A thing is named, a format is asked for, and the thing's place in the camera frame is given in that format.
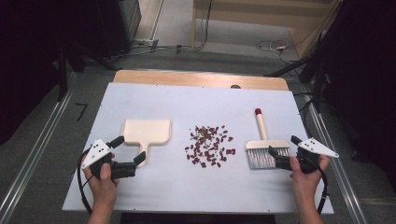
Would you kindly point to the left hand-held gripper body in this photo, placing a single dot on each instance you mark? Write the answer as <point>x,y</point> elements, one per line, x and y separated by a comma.
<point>96,152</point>

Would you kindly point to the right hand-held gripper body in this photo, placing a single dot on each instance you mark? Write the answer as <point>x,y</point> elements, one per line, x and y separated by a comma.
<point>317,146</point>

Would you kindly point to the cream plastic dustpan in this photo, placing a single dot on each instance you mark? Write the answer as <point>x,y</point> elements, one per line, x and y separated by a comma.
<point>146,130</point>

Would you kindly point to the cream brush with grey bristles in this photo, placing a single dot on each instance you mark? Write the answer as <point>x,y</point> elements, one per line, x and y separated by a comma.
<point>261,124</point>

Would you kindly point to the pile of red beans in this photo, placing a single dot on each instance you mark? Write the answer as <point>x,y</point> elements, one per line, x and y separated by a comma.
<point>208,146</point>

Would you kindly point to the person's left hand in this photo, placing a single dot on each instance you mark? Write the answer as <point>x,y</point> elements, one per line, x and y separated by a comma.
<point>104,186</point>

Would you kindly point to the person's right hand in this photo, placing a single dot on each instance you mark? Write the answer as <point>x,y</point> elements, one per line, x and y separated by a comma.
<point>308,183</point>

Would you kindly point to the black metal stand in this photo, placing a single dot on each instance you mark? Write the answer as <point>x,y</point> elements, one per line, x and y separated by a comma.
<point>317,71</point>
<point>62,71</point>

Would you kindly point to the white table board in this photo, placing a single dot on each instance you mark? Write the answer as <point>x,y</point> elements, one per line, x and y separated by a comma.
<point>193,105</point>

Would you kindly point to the wooden table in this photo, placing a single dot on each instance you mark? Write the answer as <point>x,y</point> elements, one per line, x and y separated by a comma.
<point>186,79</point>

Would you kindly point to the dark cabinet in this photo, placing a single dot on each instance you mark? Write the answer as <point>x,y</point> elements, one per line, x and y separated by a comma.
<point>118,25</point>

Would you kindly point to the light wooden furniture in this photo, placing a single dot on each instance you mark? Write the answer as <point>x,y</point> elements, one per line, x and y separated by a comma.
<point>249,9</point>

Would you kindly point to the metal floor rail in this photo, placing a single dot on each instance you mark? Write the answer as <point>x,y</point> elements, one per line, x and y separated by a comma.
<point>37,149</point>
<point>339,174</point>

